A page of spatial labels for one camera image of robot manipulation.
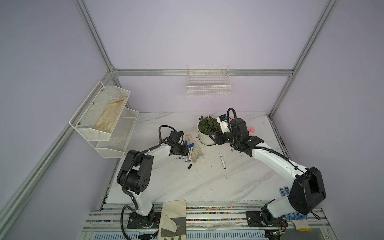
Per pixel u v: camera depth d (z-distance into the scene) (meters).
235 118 0.60
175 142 0.77
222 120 0.72
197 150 1.00
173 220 0.72
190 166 0.93
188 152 0.97
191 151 0.98
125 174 0.48
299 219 0.74
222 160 0.95
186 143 1.02
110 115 0.80
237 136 0.63
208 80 0.95
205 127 0.91
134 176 0.48
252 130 0.98
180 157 0.96
